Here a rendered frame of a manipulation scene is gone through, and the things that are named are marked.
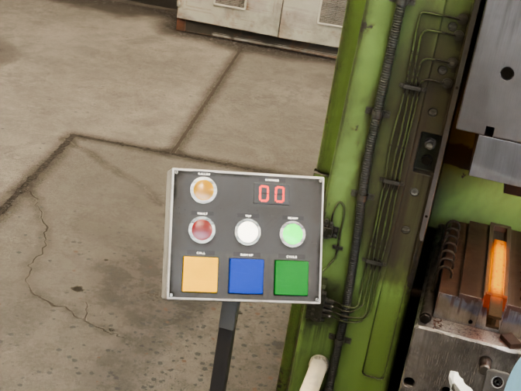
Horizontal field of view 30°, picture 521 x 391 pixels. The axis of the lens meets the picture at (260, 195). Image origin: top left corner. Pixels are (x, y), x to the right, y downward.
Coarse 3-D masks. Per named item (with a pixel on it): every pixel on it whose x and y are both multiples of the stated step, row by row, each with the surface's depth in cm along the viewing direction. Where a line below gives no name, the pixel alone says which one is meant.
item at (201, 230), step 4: (200, 220) 207; (204, 220) 207; (196, 224) 207; (200, 224) 207; (204, 224) 207; (208, 224) 207; (192, 228) 207; (196, 228) 207; (200, 228) 207; (204, 228) 207; (208, 228) 207; (192, 232) 207; (196, 232) 207; (200, 232) 207; (204, 232) 207; (208, 232) 207; (196, 236) 207; (200, 236) 207; (204, 236) 207; (208, 236) 207
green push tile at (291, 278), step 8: (280, 264) 210; (288, 264) 210; (296, 264) 211; (304, 264) 211; (280, 272) 210; (288, 272) 210; (296, 272) 210; (304, 272) 211; (280, 280) 210; (288, 280) 210; (296, 280) 210; (304, 280) 211; (280, 288) 209; (288, 288) 210; (296, 288) 210; (304, 288) 211
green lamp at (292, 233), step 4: (292, 224) 212; (288, 228) 211; (292, 228) 211; (296, 228) 212; (300, 228) 212; (284, 232) 211; (288, 232) 211; (292, 232) 211; (296, 232) 212; (300, 232) 212; (284, 236) 211; (288, 236) 211; (292, 236) 211; (296, 236) 211; (300, 236) 212; (288, 240) 211; (292, 240) 211; (296, 240) 211
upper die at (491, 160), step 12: (492, 132) 208; (480, 144) 206; (492, 144) 205; (504, 144) 204; (516, 144) 204; (480, 156) 206; (492, 156) 206; (504, 156) 205; (516, 156) 204; (480, 168) 207; (492, 168) 207; (504, 168) 206; (516, 168) 205; (492, 180) 208; (504, 180) 207; (516, 180) 206
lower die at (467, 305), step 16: (464, 224) 257; (480, 224) 256; (496, 224) 255; (448, 240) 246; (464, 240) 247; (480, 240) 246; (512, 240) 249; (448, 256) 238; (464, 256) 237; (480, 256) 238; (512, 256) 240; (448, 272) 230; (464, 272) 229; (480, 272) 230; (512, 272) 232; (448, 288) 223; (464, 288) 222; (480, 288) 223; (512, 288) 225; (448, 304) 221; (464, 304) 220; (480, 304) 219; (512, 304) 218; (464, 320) 222; (480, 320) 221; (512, 320) 219
